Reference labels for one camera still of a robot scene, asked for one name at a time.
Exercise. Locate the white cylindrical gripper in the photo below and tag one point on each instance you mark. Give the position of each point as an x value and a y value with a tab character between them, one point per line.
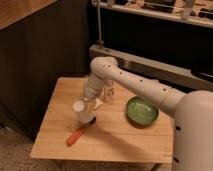
89	98

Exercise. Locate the white ceramic cup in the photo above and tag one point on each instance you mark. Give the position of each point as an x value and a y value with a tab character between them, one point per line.
84	111

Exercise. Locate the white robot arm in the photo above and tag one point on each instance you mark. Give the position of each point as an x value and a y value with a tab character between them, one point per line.
192	112

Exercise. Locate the clear glass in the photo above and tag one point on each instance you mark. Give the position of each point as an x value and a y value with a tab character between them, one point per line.
108	91

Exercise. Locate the green bowl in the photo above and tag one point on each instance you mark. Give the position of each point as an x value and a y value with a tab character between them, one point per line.
141	112

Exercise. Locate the small wooden table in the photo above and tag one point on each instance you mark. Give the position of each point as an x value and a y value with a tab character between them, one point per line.
110	138

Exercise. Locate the dark wooden cabinet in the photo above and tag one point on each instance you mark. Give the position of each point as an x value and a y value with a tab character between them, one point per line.
34	53

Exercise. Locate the metal shelf rack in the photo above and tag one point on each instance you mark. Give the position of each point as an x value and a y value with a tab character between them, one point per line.
175	50

